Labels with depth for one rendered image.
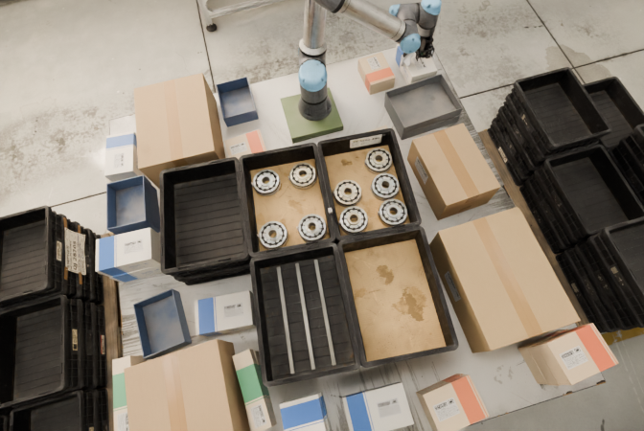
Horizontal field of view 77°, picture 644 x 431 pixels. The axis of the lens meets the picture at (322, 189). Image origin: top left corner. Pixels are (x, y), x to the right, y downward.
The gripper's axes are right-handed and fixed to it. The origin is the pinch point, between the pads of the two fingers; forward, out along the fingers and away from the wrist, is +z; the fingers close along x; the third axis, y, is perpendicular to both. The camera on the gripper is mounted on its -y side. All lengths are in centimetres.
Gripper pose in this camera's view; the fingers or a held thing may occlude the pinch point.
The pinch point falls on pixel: (415, 60)
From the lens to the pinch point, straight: 198.6
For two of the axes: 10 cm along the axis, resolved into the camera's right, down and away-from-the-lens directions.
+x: 9.6, -2.7, 0.6
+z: 0.5, 4.0, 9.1
